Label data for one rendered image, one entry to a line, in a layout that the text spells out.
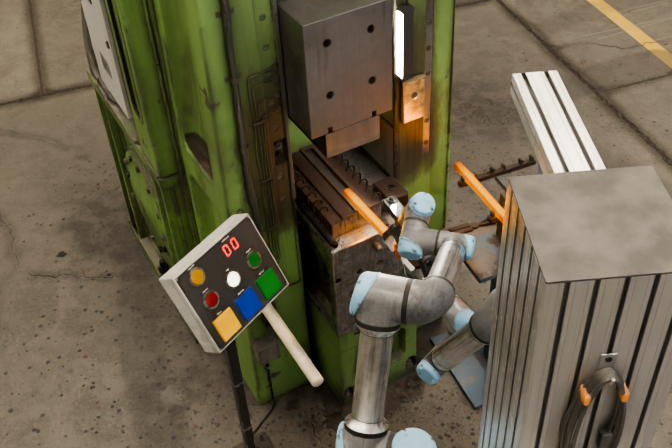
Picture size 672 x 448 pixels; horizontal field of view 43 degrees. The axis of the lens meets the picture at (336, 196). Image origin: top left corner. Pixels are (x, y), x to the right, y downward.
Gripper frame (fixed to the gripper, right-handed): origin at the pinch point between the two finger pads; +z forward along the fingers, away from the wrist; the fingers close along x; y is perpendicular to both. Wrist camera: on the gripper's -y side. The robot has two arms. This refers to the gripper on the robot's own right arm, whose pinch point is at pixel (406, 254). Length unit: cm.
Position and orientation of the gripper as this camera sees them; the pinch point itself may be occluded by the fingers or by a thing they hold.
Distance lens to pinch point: 276.8
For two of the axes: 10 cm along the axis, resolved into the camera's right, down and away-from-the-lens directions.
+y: 0.6, 7.6, 6.4
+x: 8.7, -3.6, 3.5
